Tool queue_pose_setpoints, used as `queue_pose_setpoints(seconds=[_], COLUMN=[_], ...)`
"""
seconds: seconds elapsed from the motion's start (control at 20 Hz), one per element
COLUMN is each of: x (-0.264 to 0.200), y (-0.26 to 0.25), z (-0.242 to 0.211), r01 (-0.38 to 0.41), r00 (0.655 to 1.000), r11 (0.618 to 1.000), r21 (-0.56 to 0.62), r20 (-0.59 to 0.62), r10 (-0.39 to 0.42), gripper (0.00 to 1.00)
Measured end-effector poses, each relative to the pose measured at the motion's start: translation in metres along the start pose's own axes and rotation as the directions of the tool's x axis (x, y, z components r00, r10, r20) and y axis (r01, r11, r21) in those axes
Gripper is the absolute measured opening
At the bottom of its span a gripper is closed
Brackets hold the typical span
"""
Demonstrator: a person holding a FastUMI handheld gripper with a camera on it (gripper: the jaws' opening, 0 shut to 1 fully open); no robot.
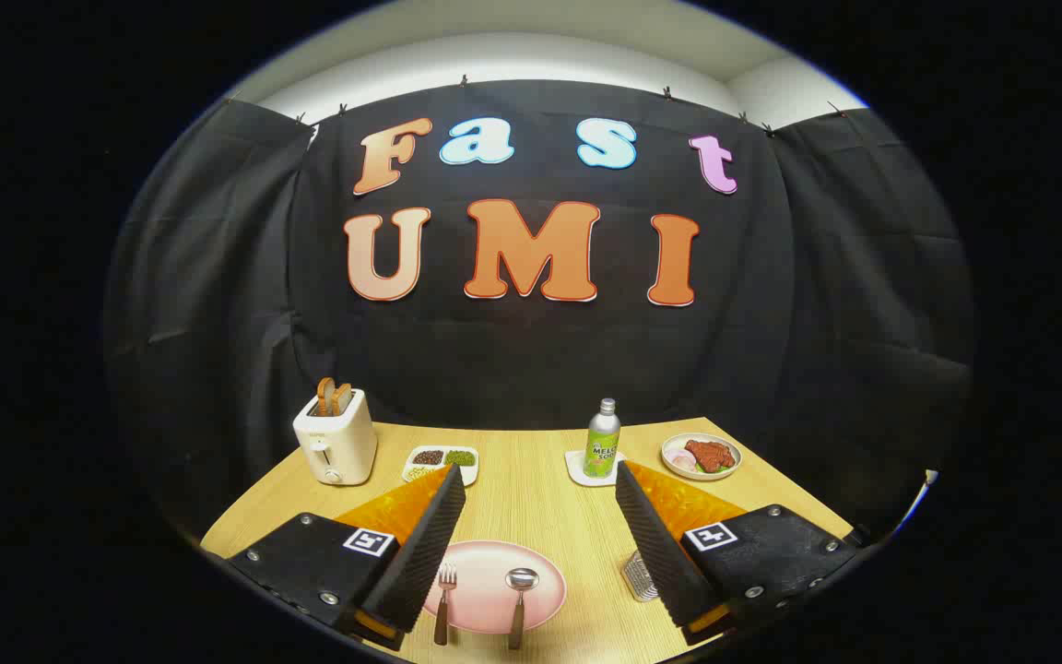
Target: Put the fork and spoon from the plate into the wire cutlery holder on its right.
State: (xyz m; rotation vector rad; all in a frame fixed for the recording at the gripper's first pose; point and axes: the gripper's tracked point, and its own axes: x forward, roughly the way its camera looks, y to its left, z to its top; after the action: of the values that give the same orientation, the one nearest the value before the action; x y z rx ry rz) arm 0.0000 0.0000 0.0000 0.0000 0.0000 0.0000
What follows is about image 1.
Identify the spoon with brown handle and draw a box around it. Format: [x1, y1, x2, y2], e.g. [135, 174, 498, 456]
[505, 568, 540, 650]

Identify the white square coaster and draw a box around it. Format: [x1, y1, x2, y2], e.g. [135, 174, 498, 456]
[564, 449, 628, 487]

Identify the white oval food plate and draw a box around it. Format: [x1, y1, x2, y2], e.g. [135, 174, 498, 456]
[661, 433, 743, 481]

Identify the red-brown meat piece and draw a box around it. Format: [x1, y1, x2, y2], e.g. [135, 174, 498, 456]
[684, 440, 737, 473]

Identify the pink round plate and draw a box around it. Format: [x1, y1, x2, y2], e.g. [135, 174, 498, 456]
[422, 540, 568, 634]

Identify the metal cutlery basket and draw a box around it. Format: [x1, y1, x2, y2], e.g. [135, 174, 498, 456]
[621, 551, 660, 602]

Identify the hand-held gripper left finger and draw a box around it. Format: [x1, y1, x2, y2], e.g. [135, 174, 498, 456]
[225, 463, 467, 652]

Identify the white divided dish with beans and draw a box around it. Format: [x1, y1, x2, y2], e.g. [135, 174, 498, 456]
[401, 445, 480, 488]

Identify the green soda bottle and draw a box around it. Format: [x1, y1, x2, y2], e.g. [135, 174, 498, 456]
[583, 398, 622, 479]

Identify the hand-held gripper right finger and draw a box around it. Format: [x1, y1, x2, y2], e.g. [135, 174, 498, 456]
[615, 460, 864, 646]

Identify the fork with brown handle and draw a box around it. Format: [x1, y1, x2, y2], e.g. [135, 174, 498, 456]
[433, 564, 458, 646]

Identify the white toaster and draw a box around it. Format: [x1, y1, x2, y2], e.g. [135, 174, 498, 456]
[292, 388, 379, 486]

